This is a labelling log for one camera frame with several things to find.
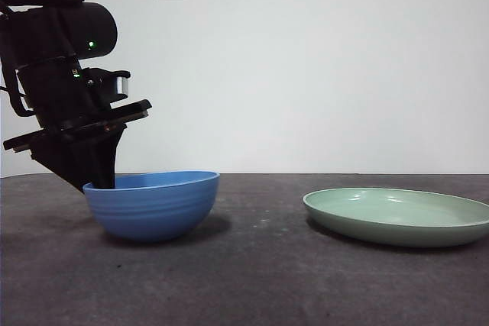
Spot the blue ribbed bowl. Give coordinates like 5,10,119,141
82,170,222,244

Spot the green shallow plate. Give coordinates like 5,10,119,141
303,187,489,248

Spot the pale grey left wrist camera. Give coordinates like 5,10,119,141
88,68,131,104

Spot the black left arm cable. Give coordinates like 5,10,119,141
0,68,37,118

